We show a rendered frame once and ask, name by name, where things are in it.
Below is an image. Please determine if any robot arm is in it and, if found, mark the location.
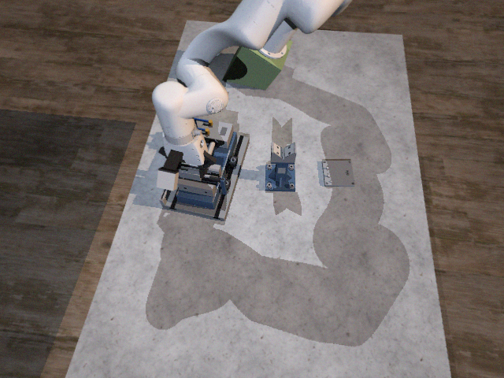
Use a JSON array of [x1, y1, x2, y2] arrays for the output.
[[152, 0, 352, 191]]

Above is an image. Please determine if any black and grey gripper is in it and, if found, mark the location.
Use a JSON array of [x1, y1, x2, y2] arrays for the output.
[[158, 132, 217, 178]]

